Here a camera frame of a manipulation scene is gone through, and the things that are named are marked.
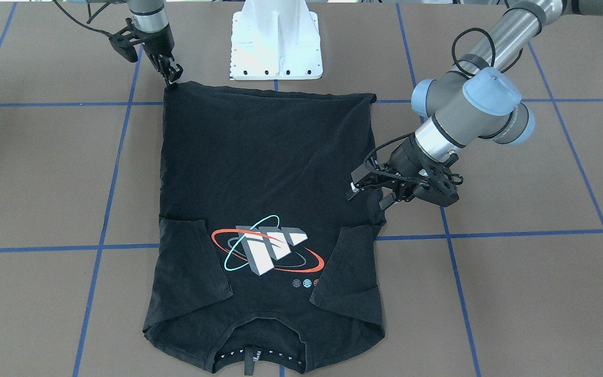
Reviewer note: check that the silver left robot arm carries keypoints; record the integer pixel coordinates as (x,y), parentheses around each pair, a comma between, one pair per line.
(474,100)

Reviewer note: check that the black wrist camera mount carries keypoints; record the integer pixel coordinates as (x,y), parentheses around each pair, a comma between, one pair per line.
(124,41)
(440,185)

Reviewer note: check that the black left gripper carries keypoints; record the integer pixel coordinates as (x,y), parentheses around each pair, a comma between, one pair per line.
(405,158)

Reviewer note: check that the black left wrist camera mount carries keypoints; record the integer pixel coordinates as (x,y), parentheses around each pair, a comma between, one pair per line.
(440,185)

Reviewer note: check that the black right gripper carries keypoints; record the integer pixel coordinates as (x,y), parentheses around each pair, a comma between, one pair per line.
(156,46)

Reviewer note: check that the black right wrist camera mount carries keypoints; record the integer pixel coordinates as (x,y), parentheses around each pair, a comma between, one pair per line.
(124,41)

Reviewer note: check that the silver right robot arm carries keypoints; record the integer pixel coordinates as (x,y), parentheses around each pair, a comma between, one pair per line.
(150,25)

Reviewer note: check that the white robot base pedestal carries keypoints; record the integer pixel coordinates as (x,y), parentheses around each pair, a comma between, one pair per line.
(275,40)

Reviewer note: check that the black graphic t-shirt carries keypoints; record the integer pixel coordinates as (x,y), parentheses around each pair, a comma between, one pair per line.
(261,254)

